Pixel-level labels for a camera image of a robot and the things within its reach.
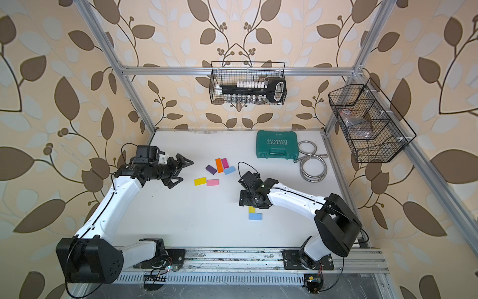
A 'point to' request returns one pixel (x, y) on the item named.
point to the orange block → (219, 166)
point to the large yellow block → (200, 181)
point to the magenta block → (225, 163)
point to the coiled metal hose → (313, 168)
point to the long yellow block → (251, 209)
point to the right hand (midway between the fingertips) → (248, 202)
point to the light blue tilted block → (229, 170)
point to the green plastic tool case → (277, 144)
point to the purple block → (211, 169)
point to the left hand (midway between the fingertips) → (185, 167)
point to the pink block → (213, 182)
